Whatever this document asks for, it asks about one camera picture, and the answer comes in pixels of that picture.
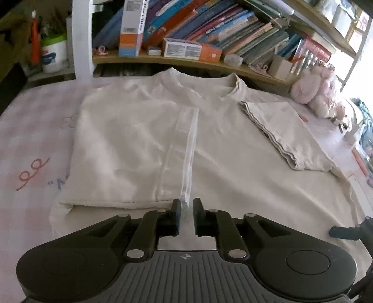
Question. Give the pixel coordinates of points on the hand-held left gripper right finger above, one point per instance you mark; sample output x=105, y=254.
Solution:
x=198, y=218

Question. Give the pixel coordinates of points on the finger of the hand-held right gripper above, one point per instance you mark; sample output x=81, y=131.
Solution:
x=346, y=232

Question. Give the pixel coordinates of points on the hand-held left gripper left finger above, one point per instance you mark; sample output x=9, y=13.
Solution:
x=178, y=217

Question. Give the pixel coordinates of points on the cream t-shirt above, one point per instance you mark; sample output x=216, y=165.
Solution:
x=131, y=131

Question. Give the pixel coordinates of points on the pink stick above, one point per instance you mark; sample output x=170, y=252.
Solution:
x=360, y=163

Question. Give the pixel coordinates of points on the blue-green cloth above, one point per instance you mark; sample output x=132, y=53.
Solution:
x=366, y=131

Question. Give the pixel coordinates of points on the pink plush toy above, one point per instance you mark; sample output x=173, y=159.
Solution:
x=314, y=87

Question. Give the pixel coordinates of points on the wooden bookshelf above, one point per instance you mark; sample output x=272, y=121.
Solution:
x=174, y=59

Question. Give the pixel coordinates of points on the clear plastic container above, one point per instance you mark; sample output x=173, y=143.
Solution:
x=233, y=60

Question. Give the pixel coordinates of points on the pink hair clip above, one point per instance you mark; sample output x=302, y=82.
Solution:
x=100, y=50
x=260, y=68

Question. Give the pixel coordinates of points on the small white box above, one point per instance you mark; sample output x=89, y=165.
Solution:
x=154, y=51

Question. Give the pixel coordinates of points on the flat orange and white box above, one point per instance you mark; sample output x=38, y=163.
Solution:
x=189, y=50

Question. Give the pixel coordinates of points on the white cardboard box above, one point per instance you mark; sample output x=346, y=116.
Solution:
x=279, y=68

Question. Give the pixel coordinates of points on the red boxed book set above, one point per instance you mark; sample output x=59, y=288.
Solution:
x=313, y=54

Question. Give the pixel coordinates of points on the tall orange and white box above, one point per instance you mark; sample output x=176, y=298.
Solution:
x=132, y=29

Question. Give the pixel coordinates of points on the row of colourful books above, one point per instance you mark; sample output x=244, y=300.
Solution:
x=227, y=26

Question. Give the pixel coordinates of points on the white upright board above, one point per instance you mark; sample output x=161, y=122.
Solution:
x=82, y=43

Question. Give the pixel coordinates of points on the white plastic bucket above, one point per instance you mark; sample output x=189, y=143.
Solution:
x=54, y=55

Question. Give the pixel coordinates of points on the orange bottle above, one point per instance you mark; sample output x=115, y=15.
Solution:
x=35, y=40

